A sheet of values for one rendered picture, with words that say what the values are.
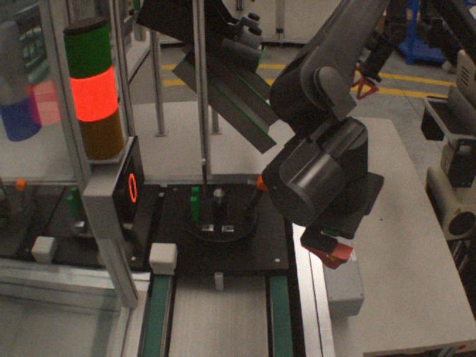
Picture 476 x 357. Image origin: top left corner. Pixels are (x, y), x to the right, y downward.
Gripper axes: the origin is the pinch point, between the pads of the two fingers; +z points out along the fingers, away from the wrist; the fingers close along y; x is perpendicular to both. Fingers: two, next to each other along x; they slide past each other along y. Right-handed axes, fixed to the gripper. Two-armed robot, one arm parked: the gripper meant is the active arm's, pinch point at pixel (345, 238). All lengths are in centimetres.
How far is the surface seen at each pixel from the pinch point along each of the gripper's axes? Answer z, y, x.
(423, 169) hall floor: 153, -174, -10
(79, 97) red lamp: -30.6, 14.5, -21.4
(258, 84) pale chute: 13, -46, -45
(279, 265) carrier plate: 11.2, 2.5, -11.4
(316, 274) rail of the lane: 13.3, 0.5, -5.2
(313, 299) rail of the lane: 13.1, 5.2, -3.3
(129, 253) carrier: 6.3, 14.8, -34.9
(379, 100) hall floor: 168, -263, -74
